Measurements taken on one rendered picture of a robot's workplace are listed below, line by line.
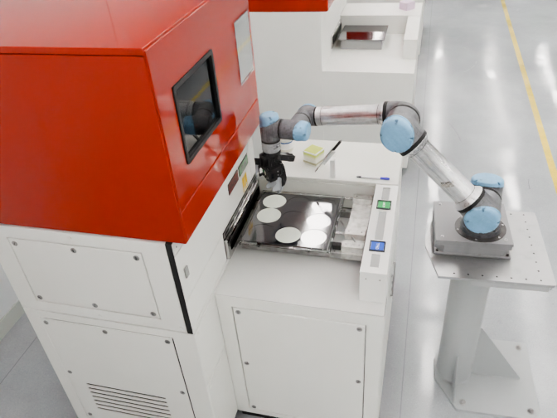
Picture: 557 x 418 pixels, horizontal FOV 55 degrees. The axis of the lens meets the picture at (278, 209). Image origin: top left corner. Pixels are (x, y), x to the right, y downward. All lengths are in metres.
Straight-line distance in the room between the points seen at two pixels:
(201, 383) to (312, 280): 0.57
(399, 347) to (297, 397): 0.74
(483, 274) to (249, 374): 1.02
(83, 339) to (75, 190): 0.73
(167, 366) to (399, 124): 1.21
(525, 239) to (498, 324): 0.88
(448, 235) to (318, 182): 0.59
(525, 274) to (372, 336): 0.61
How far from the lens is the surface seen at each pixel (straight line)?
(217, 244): 1.99
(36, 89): 1.55
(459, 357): 2.63
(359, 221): 2.20
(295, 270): 2.06
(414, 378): 2.78
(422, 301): 3.12
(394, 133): 1.83
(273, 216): 2.21
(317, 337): 2.04
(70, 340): 2.25
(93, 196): 1.65
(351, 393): 2.27
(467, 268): 2.12
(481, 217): 1.94
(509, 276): 2.13
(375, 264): 1.88
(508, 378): 2.86
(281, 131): 1.99
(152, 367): 2.15
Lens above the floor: 2.21
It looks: 36 degrees down
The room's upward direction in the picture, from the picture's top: 5 degrees counter-clockwise
